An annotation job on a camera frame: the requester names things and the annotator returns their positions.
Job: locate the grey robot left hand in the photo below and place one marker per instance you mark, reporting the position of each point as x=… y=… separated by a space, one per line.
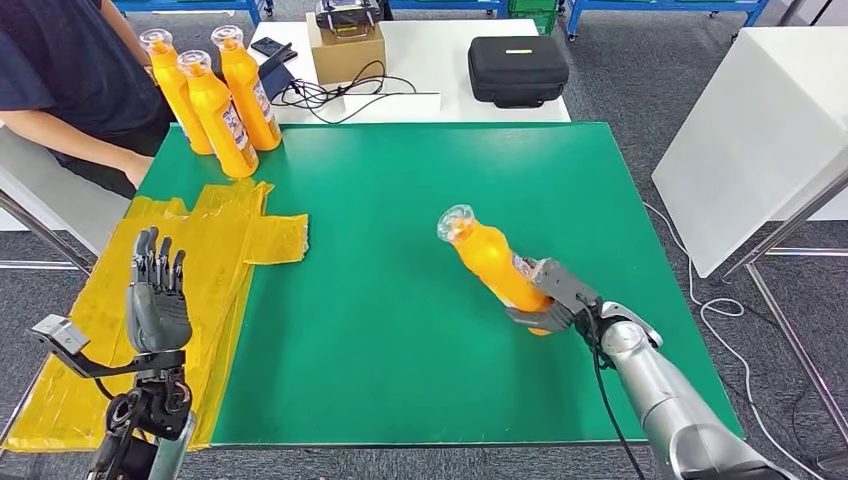
x=158 y=318

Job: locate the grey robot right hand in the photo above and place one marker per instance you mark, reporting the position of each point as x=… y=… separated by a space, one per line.
x=546 y=319

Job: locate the orange detergent bottle clear cap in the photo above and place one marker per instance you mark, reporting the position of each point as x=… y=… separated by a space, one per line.
x=248 y=99
x=490 y=258
x=172 y=86
x=222 y=126

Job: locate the person's left forearm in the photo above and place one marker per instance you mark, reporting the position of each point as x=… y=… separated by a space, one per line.
x=126 y=30

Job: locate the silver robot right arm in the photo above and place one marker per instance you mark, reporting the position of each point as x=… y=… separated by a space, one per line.
x=662 y=397

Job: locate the person's right forearm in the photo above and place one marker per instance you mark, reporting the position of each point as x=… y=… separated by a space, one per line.
x=73 y=139

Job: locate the yellow taped plastic sheet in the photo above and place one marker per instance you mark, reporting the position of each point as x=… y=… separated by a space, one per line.
x=99 y=344

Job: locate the metal bench leg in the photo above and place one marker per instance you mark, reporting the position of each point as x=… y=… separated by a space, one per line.
x=36 y=230

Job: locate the white bench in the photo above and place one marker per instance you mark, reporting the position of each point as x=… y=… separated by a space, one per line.
x=46 y=199

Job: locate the green table board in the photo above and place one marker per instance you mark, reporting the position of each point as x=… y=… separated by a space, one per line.
x=430 y=185

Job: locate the black zip carrying case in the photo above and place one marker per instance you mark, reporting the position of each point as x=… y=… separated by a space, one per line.
x=518 y=74

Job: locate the dark blue tablet folder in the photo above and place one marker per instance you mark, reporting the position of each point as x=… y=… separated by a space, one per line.
x=278 y=78

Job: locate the person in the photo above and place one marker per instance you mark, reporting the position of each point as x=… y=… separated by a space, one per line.
x=53 y=60

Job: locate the large white tabletop panel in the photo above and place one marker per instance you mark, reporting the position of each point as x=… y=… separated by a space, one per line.
x=755 y=132

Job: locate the white table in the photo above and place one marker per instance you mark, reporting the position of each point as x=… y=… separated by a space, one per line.
x=430 y=56

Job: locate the black smartphone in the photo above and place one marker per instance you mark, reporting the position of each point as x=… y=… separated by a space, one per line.
x=266 y=46

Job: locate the green plastic crate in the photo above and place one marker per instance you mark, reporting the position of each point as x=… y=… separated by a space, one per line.
x=533 y=10

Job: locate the brown cardboard box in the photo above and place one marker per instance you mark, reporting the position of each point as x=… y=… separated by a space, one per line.
x=346 y=61

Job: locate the blue metal rack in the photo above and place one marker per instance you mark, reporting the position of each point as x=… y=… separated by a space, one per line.
x=662 y=4

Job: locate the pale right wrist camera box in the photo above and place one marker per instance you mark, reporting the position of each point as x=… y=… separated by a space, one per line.
x=563 y=285

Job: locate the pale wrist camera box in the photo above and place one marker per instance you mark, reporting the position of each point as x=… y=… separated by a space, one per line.
x=60 y=334
x=563 y=285

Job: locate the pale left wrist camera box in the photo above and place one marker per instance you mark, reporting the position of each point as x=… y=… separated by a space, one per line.
x=60 y=334

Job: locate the metal table frame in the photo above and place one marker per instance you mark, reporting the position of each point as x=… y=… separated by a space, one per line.
x=790 y=336

